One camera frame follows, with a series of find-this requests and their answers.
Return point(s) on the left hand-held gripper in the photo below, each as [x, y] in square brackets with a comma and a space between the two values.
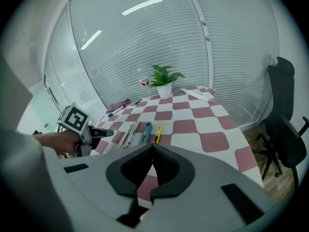
[73, 117]

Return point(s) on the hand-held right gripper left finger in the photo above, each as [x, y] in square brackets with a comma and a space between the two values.
[96, 175]

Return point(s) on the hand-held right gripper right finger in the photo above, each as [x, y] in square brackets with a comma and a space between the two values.
[205, 190]

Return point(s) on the white pen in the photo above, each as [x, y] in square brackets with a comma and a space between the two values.
[125, 135]

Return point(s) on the white marker with blue cap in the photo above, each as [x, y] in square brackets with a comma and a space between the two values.
[116, 111]

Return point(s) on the teal utility knife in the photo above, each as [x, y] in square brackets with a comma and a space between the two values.
[145, 133]

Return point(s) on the yellow utility knife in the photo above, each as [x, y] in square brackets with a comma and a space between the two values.
[158, 134]

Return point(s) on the person's left forearm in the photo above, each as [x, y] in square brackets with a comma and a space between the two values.
[58, 141]

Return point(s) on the checkered tablecloth table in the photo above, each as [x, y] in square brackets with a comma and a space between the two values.
[207, 112]

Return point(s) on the black mesh office chair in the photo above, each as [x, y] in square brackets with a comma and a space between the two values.
[282, 93]

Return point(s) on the purple cloth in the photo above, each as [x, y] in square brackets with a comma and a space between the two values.
[118, 105]

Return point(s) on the upright clear water bottle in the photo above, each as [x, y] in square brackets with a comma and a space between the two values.
[144, 82]

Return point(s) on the potted green plant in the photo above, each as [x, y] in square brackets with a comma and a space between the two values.
[164, 91]

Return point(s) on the long white strip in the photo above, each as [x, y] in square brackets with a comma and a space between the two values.
[195, 95]

